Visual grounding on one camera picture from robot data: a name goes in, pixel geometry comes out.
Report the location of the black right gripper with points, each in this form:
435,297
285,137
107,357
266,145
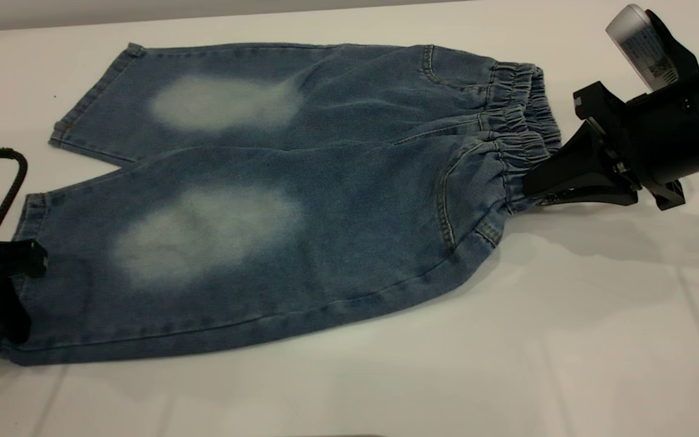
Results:
671,133

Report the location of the blue denim kids pants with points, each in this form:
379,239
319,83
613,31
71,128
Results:
337,212

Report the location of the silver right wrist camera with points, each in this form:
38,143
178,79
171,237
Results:
634,36

